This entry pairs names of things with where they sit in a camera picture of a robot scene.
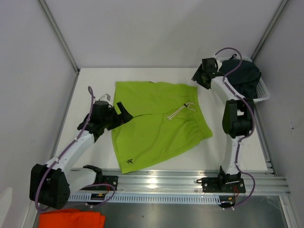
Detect aluminium corner post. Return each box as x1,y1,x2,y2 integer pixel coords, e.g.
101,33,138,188
37,0,80,75
250,0,292,61

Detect dark navy shorts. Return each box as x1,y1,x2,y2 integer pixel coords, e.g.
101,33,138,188
220,54,261,99

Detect orange cloth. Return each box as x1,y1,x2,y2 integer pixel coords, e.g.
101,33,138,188
38,209,106,228

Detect right aluminium corner post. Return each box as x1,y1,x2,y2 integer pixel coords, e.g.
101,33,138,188
250,0,292,61

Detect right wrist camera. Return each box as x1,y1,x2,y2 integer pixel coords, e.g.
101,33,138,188
213,55,223,71

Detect white slotted cable duct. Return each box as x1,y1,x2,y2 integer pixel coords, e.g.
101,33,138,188
68,193,220,205

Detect white plastic basket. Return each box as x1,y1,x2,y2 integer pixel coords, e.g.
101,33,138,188
219,55,270,104

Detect lime green shorts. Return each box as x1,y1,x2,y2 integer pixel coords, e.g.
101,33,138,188
112,81,213,174

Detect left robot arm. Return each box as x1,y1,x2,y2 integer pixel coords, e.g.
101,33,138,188
29,100,133,212

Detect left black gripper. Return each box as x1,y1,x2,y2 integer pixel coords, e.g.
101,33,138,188
102,102,133,131

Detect aluminium mounting rail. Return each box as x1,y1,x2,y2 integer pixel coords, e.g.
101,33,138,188
103,169,291,196

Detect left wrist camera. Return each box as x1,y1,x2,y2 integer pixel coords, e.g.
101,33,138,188
99,94,112,105

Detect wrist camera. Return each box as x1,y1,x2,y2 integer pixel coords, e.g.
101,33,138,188
213,55,223,71
99,94,112,105

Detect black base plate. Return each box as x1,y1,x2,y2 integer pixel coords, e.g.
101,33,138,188
196,177,246,193
94,175,119,191

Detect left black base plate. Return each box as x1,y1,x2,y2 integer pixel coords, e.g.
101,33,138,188
94,175,119,191

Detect left aluminium corner post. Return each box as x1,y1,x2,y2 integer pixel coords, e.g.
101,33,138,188
37,0,80,75

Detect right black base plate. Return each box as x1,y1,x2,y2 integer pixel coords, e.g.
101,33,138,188
196,177,246,193

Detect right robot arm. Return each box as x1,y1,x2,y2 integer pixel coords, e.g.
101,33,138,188
192,57,255,192

